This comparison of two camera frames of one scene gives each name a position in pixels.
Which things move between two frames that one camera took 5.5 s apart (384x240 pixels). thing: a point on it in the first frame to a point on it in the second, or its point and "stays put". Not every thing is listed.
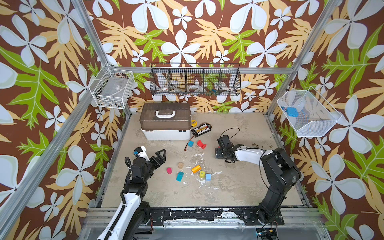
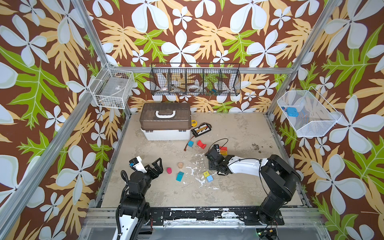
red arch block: (200, 144) stays put
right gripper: (221, 151) to (215, 159)
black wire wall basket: (195, 79) stays put
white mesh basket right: (308, 113) stays put
